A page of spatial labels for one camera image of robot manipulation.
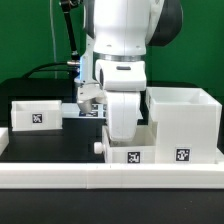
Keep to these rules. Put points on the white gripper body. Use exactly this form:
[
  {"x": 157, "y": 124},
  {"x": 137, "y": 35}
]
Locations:
[{"x": 122, "y": 115}]

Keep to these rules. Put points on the white drawer box front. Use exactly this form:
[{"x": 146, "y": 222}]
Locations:
[{"x": 141, "y": 150}]

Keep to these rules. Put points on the white drawer box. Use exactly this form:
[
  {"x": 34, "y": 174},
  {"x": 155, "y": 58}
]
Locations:
[
  {"x": 141, "y": 150},
  {"x": 36, "y": 115}
]

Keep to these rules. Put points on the white drawer cabinet frame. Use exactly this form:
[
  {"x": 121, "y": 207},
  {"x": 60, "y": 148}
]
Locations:
[{"x": 185, "y": 123}]

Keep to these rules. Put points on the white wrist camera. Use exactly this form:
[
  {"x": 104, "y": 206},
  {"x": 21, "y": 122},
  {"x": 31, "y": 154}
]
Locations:
[{"x": 121, "y": 76}]

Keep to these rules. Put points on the white left border wall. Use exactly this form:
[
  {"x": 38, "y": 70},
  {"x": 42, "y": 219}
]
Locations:
[{"x": 4, "y": 139}]

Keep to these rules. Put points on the white border wall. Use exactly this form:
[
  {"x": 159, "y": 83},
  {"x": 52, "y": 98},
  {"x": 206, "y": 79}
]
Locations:
[
  {"x": 107, "y": 176},
  {"x": 4, "y": 139}
]

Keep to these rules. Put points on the white front border wall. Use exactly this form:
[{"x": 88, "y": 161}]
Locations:
[{"x": 107, "y": 176}]

